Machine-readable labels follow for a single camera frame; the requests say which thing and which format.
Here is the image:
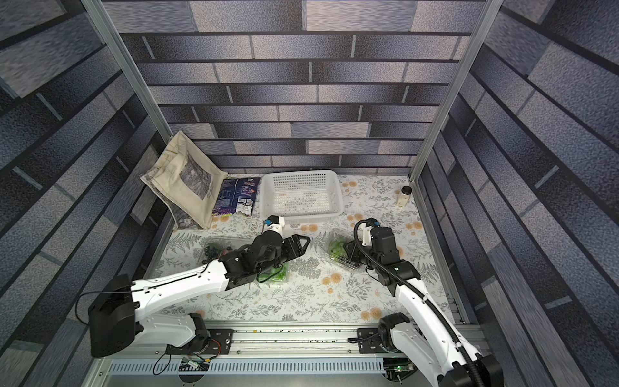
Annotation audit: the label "bright green grape bunch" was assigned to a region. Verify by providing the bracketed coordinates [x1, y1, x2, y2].
[258, 263, 290, 284]

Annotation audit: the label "circuit board left wires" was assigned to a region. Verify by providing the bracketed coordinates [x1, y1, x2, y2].
[152, 352, 219, 381]

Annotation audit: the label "aluminium rail base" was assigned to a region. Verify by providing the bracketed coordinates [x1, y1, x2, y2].
[81, 320, 506, 387]

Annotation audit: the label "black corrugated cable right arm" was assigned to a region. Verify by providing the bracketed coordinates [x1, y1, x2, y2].
[352, 218, 485, 387]

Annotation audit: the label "aluminium frame post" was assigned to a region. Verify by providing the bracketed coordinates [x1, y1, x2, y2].
[409, 0, 504, 184]
[81, 0, 172, 143]

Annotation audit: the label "beige canvas tote bag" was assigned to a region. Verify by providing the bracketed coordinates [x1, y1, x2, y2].
[140, 132, 228, 229]

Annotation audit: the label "right aluminium frame post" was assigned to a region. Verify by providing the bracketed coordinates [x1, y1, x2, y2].
[409, 0, 504, 184]

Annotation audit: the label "left aluminium frame post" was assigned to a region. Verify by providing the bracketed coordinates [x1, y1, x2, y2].
[81, 0, 172, 143]

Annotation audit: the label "floral tablecloth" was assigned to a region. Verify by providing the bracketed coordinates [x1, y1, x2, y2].
[162, 175, 460, 323]

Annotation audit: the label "white plastic basket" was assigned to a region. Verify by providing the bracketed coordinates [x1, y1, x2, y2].
[258, 170, 344, 225]

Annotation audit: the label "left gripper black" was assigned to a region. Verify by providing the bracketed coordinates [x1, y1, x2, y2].
[257, 234, 315, 277]

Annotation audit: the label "blue snack bag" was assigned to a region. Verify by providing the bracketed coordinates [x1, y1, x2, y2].
[212, 177, 260, 217]

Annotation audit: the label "dark blue grape bunch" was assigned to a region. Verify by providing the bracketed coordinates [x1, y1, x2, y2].
[204, 243, 226, 261]

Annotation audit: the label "green circuit board right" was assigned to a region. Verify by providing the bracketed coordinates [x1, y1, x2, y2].
[383, 358, 418, 383]

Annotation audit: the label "small bottle black cap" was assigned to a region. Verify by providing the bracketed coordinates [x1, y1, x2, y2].
[396, 185, 413, 208]

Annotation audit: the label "clear plastic clamshell container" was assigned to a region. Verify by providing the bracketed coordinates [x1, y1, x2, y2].
[198, 236, 252, 264]

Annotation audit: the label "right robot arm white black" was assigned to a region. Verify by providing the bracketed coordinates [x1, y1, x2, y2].
[352, 219, 505, 386]

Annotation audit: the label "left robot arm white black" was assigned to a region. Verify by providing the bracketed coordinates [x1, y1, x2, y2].
[88, 231, 311, 358]

